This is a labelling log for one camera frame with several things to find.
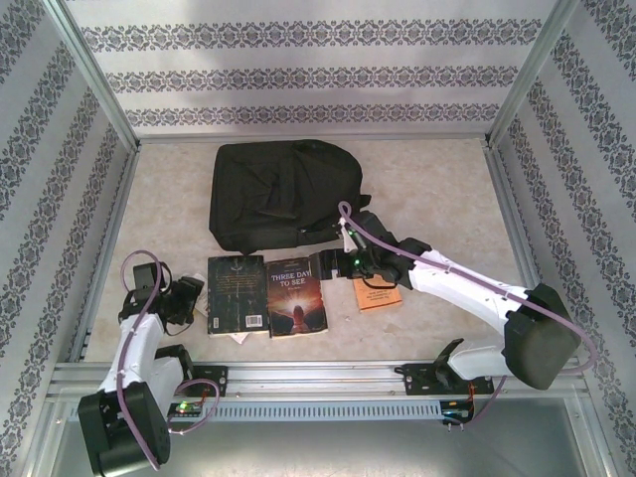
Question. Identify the Three Days to See book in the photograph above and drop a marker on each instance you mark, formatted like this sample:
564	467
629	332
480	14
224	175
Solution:
298	303

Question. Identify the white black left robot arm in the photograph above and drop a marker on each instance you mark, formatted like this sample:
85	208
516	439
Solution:
139	358

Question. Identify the aluminium side rail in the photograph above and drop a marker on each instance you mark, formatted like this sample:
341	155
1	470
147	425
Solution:
508	199
124	189

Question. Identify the white paper slip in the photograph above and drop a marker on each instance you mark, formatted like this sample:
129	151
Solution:
238	338

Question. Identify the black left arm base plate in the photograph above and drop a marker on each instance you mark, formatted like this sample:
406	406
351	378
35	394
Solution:
218	380

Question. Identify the controller board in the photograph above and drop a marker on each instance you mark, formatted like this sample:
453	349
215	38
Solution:
185	408
454	412

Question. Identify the left controller board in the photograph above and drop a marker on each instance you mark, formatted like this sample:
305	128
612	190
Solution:
185	408

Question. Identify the aluminium frame post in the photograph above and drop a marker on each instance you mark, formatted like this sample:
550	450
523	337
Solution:
528	74
95	74

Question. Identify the aluminium mounting rail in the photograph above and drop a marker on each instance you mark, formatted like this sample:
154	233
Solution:
318	377

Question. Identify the right controller board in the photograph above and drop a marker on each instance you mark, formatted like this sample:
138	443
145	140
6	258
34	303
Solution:
454	412

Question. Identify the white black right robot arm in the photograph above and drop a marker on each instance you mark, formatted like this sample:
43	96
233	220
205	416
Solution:
462	293

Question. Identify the black backpack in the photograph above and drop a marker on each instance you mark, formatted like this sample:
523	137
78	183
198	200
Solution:
278	199

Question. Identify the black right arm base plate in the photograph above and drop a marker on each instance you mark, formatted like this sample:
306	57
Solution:
417	380

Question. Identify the dark book with barcode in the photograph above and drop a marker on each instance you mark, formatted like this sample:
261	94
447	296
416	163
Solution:
236	298

